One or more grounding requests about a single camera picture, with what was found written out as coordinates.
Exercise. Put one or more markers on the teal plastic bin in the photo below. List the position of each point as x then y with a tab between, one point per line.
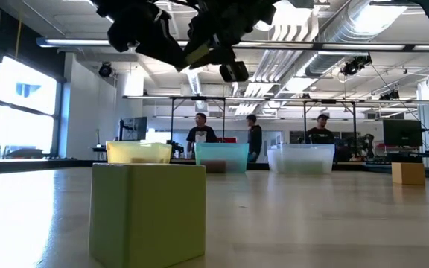
222	152

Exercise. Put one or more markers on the silver ceiling duct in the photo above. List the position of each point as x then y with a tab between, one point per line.
341	41

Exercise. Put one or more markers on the black monitor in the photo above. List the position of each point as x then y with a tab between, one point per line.
402	133
134	128

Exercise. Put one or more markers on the black metal rig frame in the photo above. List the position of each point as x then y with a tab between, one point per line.
172	119

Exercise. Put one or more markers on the person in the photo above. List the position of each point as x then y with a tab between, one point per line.
201	136
319	134
254	137

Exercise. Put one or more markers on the bright window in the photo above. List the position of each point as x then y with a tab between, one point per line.
24	108

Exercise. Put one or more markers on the green cube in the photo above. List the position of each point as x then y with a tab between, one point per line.
147	216

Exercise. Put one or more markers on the black ceiling spotlight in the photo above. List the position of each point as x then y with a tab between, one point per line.
105	70

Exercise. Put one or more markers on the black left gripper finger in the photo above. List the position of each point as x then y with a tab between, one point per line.
166	50

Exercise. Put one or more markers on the orange cube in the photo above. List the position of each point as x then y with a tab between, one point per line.
408	173

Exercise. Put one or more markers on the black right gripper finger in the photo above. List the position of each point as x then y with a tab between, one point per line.
199	35
220	56

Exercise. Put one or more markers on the black overhead rig camera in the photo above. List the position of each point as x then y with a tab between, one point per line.
356	65

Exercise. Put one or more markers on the red rectangular block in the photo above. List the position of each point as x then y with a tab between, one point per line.
214	166

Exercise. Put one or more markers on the yellow plastic bin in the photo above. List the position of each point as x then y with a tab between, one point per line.
138	150

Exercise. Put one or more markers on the clear plastic bin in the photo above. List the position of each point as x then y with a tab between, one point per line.
300	156

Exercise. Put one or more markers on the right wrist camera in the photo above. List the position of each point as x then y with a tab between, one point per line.
234	71

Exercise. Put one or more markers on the long ceiling light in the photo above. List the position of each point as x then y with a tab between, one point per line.
76	42

